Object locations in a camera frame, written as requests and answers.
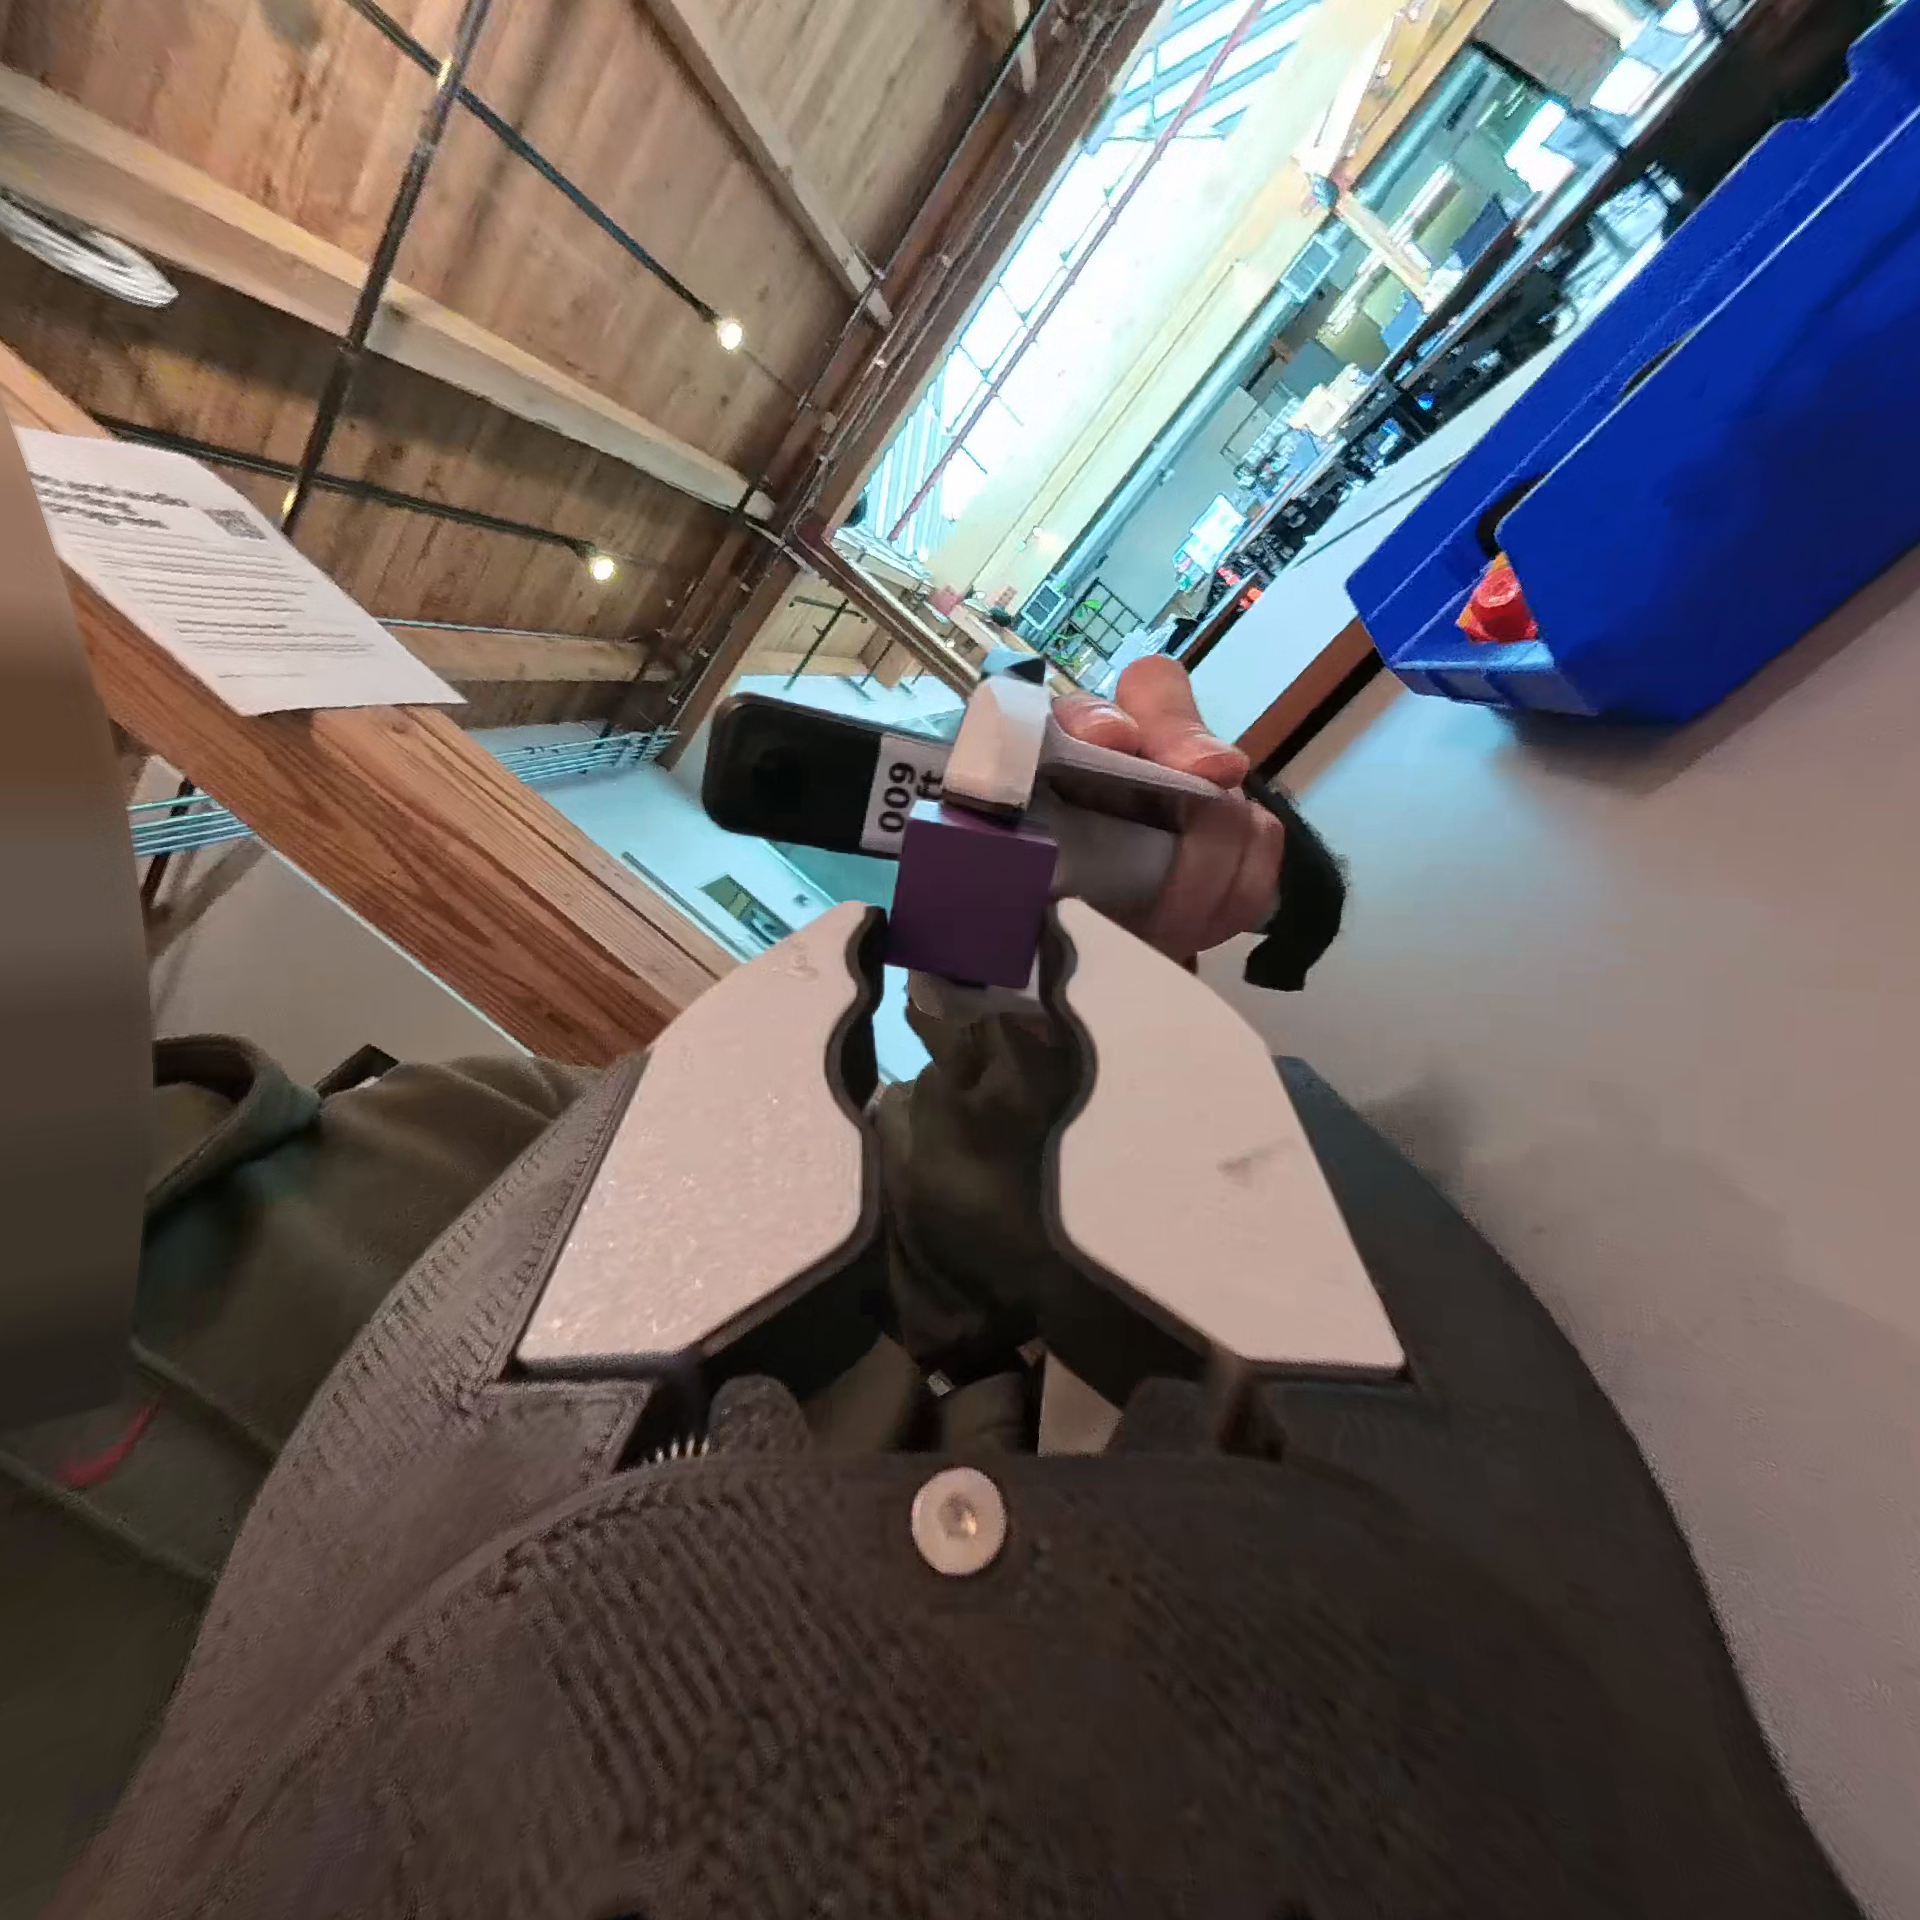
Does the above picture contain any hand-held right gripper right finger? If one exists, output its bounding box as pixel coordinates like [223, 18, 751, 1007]
[1035, 898, 1411, 1392]

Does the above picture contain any person's olive jacket torso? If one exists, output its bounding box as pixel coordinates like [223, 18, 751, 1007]
[0, 1036, 602, 1920]

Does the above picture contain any purple cube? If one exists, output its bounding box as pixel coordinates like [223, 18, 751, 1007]
[883, 800, 1065, 993]

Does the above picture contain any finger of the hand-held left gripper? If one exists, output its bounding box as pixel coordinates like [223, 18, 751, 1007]
[905, 975, 1045, 1032]
[949, 657, 1055, 824]

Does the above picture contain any white cable coil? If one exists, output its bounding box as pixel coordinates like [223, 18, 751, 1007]
[0, 196, 179, 311]

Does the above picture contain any white paper notice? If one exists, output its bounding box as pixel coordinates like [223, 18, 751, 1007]
[17, 428, 467, 718]

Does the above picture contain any person's left hand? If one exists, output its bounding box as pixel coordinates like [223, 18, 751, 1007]
[1055, 657, 1290, 966]

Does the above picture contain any wooden post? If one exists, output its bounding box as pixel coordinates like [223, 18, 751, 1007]
[0, 348, 738, 1069]

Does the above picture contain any blue plastic bin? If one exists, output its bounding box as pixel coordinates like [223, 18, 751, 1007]
[1349, 0, 1920, 726]

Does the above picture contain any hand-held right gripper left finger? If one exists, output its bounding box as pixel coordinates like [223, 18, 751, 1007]
[517, 902, 893, 1375]

